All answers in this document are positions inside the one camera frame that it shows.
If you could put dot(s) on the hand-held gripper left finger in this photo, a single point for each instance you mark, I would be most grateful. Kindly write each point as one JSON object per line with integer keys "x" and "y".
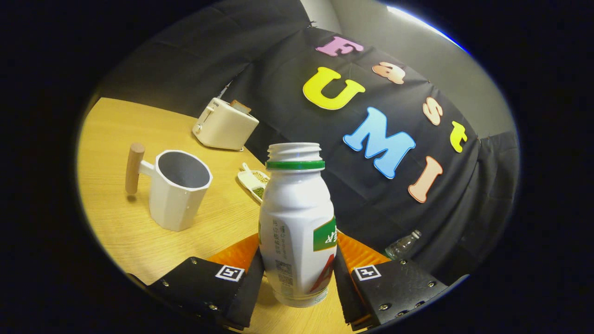
{"x": 248, "y": 297}

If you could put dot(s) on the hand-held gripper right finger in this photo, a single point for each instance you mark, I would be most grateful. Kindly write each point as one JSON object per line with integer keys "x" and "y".
{"x": 343, "y": 292}

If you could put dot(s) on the white juice bottle green label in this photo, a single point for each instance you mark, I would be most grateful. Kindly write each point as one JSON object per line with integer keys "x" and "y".
{"x": 294, "y": 222}

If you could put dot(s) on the clear plastic water bottle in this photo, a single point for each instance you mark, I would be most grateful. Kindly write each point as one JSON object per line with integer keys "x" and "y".
{"x": 401, "y": 246}

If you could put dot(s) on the white divided condiment dish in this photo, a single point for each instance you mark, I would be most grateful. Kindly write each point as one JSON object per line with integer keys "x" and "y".
{"x": 253, "y": 183}

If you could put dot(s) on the small white spoon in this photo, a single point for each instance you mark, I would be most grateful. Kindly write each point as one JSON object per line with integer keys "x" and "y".
{"x": 248, "y": 171}

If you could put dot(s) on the wooden table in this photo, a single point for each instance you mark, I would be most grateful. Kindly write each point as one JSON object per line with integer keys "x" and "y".
{"x": 130, "y": 222}

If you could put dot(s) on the cream toaster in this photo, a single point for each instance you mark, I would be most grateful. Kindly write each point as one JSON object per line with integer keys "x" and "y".
{"x": 225, "y": 127}

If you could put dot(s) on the toast slice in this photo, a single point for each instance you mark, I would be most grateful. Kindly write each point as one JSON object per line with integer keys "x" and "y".
{"x": 241, "y": 106}

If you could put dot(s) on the black backdrop cloth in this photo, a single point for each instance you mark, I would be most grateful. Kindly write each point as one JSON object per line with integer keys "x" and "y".
{"x": 287, "y": 93}

